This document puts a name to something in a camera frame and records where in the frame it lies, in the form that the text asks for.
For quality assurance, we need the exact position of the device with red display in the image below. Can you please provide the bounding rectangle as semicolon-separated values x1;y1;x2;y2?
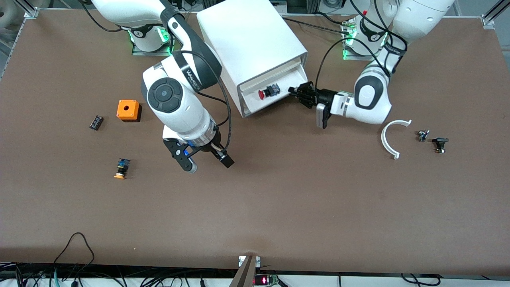
254;274;279;286

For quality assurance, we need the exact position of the thin black looped cable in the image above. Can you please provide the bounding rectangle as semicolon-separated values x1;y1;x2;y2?
54;232;95;265

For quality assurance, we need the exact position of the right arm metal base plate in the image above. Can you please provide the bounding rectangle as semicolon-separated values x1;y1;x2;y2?
131;38;176;57

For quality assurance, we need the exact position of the aluminium frame profile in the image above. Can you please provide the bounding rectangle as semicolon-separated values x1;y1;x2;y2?
16;0;40;19
480;0;510;28

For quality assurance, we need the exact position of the grey camera stand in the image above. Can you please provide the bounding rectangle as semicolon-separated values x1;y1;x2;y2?
229;255;260;287

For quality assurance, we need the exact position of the white curved plastic arc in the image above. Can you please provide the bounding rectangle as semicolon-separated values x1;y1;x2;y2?
381;119;412;160

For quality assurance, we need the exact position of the red push button switch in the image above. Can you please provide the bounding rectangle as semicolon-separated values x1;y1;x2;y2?
258;83;281;100

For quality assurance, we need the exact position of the small black switch part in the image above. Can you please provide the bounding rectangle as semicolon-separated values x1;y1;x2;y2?
432;137;450;154

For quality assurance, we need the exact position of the orange box with hole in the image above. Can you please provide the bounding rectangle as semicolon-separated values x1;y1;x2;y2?
116;99;143;123

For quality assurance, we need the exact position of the yellow push button switch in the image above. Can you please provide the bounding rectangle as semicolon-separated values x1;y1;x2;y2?
114;158;131;180

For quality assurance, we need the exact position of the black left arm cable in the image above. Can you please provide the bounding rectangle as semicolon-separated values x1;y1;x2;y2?
316;0;408;90

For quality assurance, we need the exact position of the black cable behind cabinet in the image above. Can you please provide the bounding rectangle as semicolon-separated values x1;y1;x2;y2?
282;16;352;35

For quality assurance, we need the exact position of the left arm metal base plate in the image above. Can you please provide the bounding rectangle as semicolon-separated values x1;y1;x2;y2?
342;20;385;62

